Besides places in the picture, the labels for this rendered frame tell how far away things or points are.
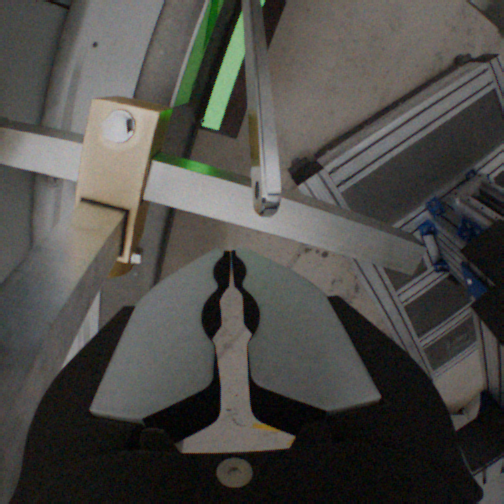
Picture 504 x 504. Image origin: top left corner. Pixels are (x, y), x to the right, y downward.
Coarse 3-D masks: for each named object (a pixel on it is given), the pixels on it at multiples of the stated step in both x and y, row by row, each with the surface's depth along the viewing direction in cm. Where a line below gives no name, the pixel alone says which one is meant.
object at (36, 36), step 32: (0, 0) 17; (32, 0) 22; (64, 0) 28; (0, 32) 20; (32, 32) 26; (0, 64) 23; (32, 64) 29; (0, 96) 26; (32, 96) 33; (0, 192) 33; (32, 192) 42; (0, 224) 35; (0, 256) 36
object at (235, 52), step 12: (264, 0) 27; (240, 24) 28; (240, 36) 28; (228, 48) 29; (240, 48) 29; (228, 60) 30; (240, 60) 30; (228, 72) 30; (216, 84) 31; (228, 84) 31; (216, 96) 31; (228, 96) 31; (216, 108) 32; (216, 120) 33
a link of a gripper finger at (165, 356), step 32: (224, 256) 12; (160, 288) 10; (192, 288) 10; (224, 288) 12; (160, 320) 8; (192, 320) 8; (128, 352) 7; (160, 352) 7; (192, 352) 7; (128, 384) 6; (160, 384) 7; (192, 384) 7; (128, 416) 6; (160, 416) 6; (192, 416) 7
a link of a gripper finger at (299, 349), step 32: (256, 256) 12; (256, 288) 10; (288, 288) 10; (256, 320) 9; (288, 320) 8; (320, 320) 8; (256, 352) 7; (288, 352) 7; (320, 352) 7; (352, 352) 7; (256, 384) 7; (288, 384) 7; (320, 384) 6; (352, 384) 6; (256, 416) 7; (288, 416) 6; (320, 416) 6
